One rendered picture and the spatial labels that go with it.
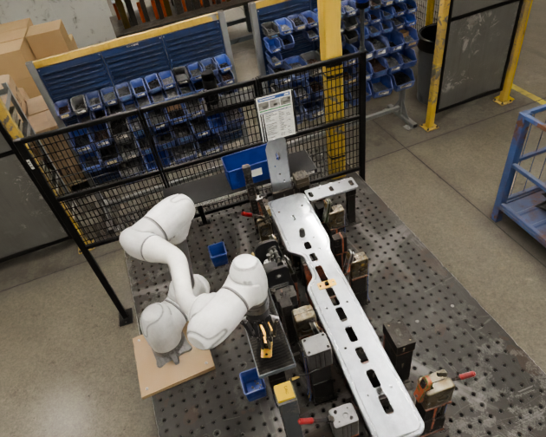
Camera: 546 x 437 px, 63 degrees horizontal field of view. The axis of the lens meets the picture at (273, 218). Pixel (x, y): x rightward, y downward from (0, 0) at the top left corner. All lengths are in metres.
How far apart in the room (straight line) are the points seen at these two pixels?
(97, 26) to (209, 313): 7.38
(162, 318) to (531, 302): 2.38
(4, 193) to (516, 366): 3.48
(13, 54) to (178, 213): 4.31
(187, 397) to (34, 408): 1.46
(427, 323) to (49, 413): 2.37
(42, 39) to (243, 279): 5.19
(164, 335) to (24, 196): 2.09
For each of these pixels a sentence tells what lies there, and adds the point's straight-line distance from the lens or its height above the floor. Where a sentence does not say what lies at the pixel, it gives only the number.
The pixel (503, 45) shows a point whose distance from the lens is 5.08.
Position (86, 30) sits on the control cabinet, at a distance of 8.36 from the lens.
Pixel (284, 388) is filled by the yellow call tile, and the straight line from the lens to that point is 1.62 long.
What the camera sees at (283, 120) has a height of 1.27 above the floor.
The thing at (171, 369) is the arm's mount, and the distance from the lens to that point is 2.29.
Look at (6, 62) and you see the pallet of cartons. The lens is 5.88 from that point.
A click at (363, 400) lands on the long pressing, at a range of 1.77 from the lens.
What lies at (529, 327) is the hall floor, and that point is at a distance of 3.31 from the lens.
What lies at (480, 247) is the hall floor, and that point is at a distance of 3.67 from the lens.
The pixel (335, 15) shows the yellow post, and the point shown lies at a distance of 2.56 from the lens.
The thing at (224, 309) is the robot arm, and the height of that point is 1.63.
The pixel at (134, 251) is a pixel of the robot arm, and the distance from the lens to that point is 1.68.
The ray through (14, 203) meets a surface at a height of 0.64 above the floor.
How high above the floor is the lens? 2.60
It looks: 42 degrees down
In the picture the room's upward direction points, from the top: 10 degrees counter-clockwise
